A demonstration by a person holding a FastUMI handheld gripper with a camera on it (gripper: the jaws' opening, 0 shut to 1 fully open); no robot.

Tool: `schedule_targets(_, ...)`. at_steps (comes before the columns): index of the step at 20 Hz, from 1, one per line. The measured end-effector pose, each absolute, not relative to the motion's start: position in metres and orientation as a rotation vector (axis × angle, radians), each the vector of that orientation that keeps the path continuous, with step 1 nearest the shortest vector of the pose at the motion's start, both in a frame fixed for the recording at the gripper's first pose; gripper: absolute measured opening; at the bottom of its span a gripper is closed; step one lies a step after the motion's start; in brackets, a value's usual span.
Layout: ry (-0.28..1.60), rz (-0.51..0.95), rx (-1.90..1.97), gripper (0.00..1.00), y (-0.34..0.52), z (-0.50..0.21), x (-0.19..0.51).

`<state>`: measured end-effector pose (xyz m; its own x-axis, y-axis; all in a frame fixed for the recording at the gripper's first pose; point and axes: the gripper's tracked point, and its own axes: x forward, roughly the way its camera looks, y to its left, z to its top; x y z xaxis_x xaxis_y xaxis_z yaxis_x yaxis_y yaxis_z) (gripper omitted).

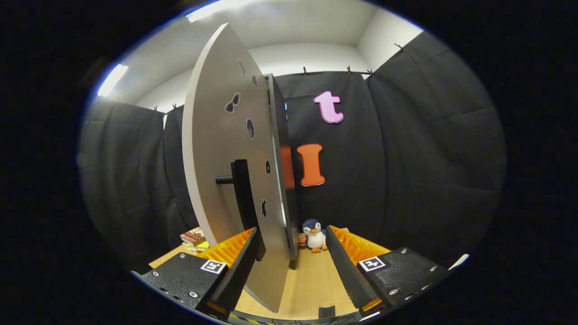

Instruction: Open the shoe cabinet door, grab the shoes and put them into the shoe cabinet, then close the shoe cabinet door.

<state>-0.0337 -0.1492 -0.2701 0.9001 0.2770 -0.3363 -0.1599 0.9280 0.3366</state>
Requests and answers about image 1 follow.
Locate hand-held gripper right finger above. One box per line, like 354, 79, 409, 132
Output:
325, 225, 452, 316

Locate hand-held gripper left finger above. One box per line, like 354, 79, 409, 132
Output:
131, 227, 260, 316

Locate black door handle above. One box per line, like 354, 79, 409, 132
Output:
215, 159, 267, 261

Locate dark grey shoe cabinet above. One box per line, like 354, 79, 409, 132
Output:
264, 74, 301, 270

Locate beige shoe cabinet door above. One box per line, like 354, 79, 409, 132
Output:
182, 23, 292, 313

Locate penguin plush toy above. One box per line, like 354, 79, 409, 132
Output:
301, 219, 329, 253

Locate brown book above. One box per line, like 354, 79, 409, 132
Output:
180, 227, 206, 246

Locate black backdrop cloth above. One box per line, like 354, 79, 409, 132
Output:
77, 31, 506, 271

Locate row of black cloth clips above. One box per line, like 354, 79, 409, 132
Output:
151, 43, 407, 113

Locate narrow ceiling light panel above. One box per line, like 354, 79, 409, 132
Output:
97, 64, 129, 98

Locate wide ceiling light panel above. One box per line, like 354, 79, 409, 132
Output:
186, 0, 253, 23

